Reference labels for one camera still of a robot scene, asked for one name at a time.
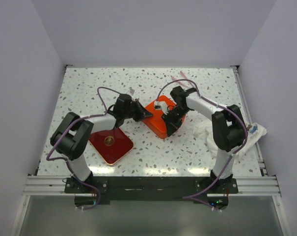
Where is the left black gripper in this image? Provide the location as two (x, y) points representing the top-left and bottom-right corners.
(123, 100), (152, 123)

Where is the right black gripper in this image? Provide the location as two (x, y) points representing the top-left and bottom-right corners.
(162, 106), (191, 137)

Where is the orange compartment cookie box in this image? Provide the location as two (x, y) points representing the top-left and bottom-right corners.
(142, 117), (169, 139)

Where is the orange box lid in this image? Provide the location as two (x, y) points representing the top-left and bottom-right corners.
(142, 95), (187, 135)

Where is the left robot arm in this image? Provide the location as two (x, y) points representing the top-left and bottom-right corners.
(46, 94), (153, 193)

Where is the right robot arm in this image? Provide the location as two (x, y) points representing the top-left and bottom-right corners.
(155, 86), (248, 193)

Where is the white crumpled plastic bag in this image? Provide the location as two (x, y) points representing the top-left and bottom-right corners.
(193, 120), (267, 159)

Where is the red cookie tray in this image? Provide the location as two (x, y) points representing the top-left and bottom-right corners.
(89, 128), (134, 165)

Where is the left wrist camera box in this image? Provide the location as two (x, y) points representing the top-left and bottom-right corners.
(129, 88), (135, 95)

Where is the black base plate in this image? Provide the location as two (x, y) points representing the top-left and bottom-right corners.
(63, 177), (239, 209)

